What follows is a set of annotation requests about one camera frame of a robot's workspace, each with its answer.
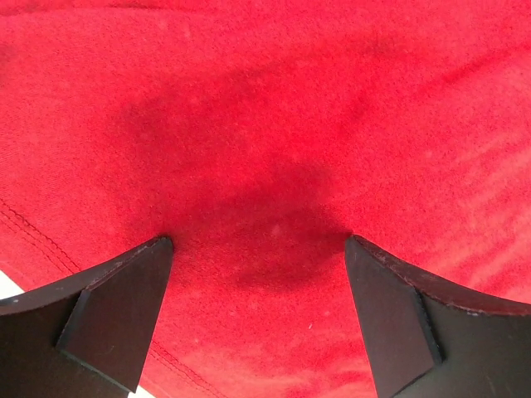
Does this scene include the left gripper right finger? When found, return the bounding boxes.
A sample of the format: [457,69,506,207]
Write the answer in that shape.
[345,235,530,397]

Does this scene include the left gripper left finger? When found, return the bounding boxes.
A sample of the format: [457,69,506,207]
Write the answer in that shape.
[1,236,173,397]

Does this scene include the red t shirt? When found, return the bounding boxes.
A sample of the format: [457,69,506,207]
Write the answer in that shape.
[1,1,530,397]

